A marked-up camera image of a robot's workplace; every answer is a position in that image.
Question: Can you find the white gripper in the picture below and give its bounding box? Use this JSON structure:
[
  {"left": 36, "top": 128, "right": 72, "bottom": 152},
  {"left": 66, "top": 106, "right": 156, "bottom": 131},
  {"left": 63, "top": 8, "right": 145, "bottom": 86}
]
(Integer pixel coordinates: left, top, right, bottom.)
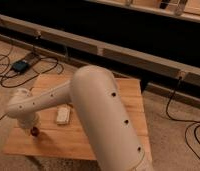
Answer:
[{"left": 18, "top": 113, "right": 40, "bottom": 134}]

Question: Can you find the red pepper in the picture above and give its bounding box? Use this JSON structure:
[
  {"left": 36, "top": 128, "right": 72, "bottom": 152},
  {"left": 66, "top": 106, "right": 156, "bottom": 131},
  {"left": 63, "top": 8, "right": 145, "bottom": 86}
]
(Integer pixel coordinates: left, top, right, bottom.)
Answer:
[{"left": 30, "top": 127, "right": 40, "bottom": 137}]

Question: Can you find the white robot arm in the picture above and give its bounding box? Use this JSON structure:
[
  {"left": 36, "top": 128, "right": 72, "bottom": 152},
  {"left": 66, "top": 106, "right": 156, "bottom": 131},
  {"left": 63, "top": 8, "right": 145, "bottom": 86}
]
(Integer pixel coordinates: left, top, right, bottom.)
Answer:
[{"left": 6, "top": 65, "right": 154, "bottom": 171}]

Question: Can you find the wooden folding table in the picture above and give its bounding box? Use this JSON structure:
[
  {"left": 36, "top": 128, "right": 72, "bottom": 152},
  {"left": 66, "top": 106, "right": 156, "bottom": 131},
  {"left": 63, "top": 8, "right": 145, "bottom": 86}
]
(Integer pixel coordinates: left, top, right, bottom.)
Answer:
[{"left": 3, "top": 78, "right": 152, "bottom": 160}]

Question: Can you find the white sponge block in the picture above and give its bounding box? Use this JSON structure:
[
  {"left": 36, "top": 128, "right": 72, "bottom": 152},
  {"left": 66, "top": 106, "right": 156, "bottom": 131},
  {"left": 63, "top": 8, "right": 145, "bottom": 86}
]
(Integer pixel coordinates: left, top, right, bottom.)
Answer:
[{"left": 56, "top": 106, "right": 70, "bottom": 125}]

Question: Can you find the long wooden beam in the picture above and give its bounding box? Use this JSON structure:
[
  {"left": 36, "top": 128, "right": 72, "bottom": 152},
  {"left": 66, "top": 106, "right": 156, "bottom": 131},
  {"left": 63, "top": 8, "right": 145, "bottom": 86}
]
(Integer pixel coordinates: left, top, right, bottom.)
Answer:
[{"left": 0, "top": 15, "right": 200, "bottom": 86}]

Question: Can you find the black floor cable left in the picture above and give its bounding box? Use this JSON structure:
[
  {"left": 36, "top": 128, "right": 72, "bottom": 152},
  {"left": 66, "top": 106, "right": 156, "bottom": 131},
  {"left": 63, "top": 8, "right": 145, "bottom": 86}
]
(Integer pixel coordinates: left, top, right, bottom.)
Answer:
[{"left": 0, "top": 43, "right": 65, "bottom": 89}]

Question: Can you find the black floor cable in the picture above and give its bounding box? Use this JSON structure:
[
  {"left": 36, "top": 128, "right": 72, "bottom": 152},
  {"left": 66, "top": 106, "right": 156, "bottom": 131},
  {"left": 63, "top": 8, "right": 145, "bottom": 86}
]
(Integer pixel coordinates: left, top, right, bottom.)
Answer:
[
  {"left": 0, "top": 43, "right": 65, "bottom": 89},
  {"left": 165, "top": 76, "right": 200, "bottom": 164}
]

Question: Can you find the black floor cable right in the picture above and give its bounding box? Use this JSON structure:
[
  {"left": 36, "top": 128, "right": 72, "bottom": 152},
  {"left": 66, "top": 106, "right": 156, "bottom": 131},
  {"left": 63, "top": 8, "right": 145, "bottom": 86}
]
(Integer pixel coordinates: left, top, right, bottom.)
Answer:
[{"left": 165, "top": 76, "right": 200, "bottom": 164}]

